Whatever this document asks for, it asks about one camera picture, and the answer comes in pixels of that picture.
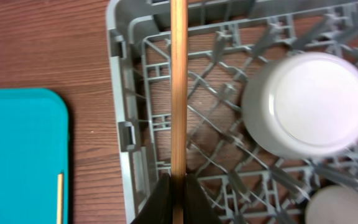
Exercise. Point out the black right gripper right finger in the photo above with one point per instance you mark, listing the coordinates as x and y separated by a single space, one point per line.
197 209

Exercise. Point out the grey dishwasher rack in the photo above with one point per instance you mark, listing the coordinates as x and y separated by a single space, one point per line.
229 42

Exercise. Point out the teal serving tray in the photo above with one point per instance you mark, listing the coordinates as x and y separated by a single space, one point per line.
34 139

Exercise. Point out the grey-green bowl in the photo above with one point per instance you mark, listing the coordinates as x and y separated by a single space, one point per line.
303 106

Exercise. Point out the white cup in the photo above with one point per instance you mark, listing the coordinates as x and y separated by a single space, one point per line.
333 205

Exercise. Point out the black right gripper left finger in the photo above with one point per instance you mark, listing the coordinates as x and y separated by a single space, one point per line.
159 207

